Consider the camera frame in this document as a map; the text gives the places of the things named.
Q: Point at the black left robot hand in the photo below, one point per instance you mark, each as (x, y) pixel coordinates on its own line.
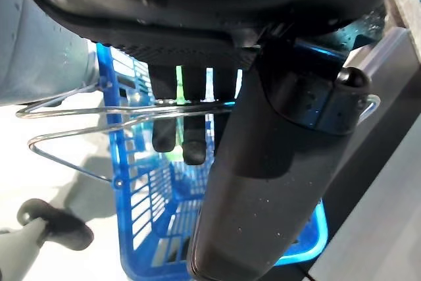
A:
(250, 179)

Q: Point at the blue plastic shopping basket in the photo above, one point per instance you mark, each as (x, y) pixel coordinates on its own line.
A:
(113, 136)

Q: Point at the silver left robot leg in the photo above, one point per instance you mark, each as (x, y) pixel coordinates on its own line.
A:
(39, 47)

